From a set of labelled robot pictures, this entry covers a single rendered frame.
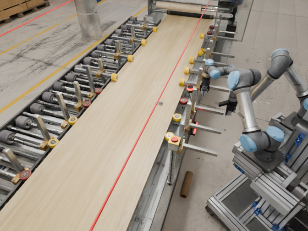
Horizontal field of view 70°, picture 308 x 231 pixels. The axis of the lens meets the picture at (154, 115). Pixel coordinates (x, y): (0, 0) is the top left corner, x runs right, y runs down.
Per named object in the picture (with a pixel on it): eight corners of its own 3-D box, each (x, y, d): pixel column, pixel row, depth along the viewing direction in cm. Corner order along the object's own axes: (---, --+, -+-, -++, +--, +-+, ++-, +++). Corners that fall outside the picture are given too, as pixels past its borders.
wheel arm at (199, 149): (217, 154, 186) (218, 151, 183) (217, 157, 184) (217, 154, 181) (167, 141, 196) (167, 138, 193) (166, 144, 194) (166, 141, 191)
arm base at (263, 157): (280, 155, 156) (285, 146, 149) (267, 166, 149) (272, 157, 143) (261, 141, 165) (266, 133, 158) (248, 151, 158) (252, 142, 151)
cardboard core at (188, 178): (193, 172, 256) (187, 195, 235) (192, 176, 261) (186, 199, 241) (186, 170, 258) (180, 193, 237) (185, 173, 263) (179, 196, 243)
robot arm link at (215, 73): (225, 70, 180) (219, 63, 188) (212, 72, 178) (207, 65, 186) (223, 79, 185) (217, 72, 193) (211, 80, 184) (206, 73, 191)
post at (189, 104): (186, 139, 217) (192, 101, 185) (185, 141, 215) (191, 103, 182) (183, 138, 218) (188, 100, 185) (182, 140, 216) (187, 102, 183)
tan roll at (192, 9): (232, 15, 374) (233, 7, 365) (231, 17, 365) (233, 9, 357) (152, 6, 408) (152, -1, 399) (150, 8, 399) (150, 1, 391)
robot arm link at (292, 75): (304, 112, 177) (267, 61, 162) (302, 101, 187) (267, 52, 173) (321, 106, 169) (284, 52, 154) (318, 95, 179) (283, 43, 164)
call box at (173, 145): (180, 144, 149) (181, 137, 144) (177, 152, 145) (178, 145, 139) (170, 142, 151) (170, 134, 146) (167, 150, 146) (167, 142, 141)
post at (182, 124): (180, 158, 200) (185, 121, 167) (179, 162, 198) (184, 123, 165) (176, 157, 201) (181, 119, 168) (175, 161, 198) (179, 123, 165)
